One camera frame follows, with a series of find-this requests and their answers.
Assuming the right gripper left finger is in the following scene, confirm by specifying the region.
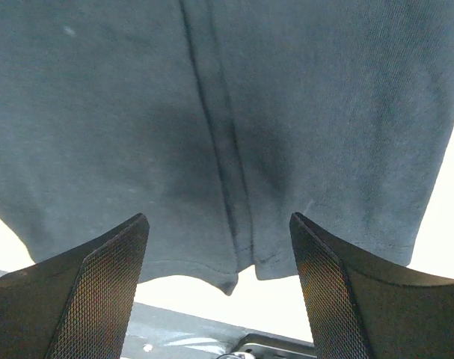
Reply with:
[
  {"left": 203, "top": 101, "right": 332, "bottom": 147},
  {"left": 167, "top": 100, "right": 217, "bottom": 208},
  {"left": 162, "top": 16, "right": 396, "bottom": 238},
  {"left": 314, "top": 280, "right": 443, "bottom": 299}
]
[{"left": 0, "top": 214, "right": 149, "bottom": 358}]

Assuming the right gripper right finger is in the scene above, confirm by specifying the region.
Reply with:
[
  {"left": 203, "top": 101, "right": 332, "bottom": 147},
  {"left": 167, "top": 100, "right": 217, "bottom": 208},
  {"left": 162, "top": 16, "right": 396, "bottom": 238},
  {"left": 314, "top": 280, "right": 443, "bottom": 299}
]
[{"left": 289, "top": 212, "right": 454, "bottom": 358}]

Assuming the black t shirt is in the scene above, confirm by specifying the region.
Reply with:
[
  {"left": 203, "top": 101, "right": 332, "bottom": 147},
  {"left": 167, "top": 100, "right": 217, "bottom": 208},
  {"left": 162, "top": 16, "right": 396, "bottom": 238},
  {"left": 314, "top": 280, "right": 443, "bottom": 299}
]
[{"left": 0, "top": 1, "right": 454, "bottom": 294}]

